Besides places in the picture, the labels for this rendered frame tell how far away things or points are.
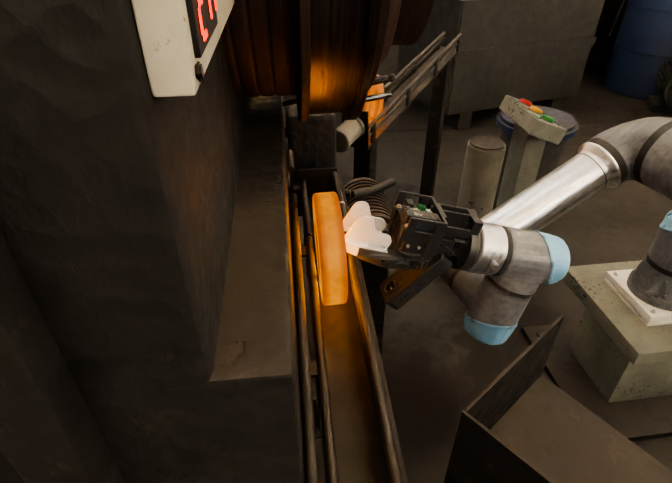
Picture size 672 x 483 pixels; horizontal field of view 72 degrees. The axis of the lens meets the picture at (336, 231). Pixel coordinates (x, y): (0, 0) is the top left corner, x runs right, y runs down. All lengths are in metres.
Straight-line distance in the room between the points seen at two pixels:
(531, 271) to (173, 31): 0.60
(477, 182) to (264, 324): 1.29
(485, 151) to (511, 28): 1.59
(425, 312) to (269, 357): 1.32
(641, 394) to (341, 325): 1.07
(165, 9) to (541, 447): 0.59
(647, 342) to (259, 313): 1.09
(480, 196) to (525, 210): 0.75
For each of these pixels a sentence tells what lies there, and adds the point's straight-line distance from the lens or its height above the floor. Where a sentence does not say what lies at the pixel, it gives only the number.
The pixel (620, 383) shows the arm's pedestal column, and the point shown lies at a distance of 1.49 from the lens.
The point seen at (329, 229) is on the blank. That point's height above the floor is 0.81.
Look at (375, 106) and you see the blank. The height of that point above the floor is 0.69.
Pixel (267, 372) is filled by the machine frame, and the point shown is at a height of 0.87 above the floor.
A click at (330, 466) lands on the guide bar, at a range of 0.53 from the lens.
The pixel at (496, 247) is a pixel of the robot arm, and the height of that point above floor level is 0.75.
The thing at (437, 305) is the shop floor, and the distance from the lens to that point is 1.68.
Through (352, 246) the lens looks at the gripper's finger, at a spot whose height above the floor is 0.76.
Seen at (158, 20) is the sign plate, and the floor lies 1.09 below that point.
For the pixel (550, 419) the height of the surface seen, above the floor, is 0.61.
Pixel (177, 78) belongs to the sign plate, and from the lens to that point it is 0.23.
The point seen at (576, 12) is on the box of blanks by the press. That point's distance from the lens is 3.35.
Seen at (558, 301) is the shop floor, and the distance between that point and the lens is 1.83.
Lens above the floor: 1.13
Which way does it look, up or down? 35 degrees down
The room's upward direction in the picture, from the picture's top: straight up
